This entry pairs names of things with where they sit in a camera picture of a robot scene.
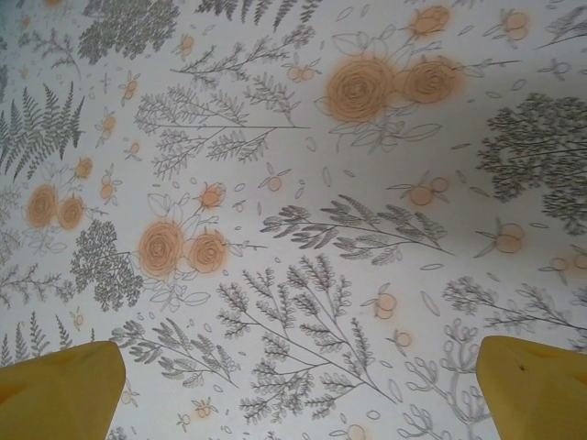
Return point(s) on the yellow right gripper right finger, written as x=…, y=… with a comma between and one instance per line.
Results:
x=536, y=394

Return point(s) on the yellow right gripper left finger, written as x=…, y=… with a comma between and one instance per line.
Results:
x=55, y=394

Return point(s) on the floral patterned tablecloth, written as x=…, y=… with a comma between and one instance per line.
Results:
x=293, y=183

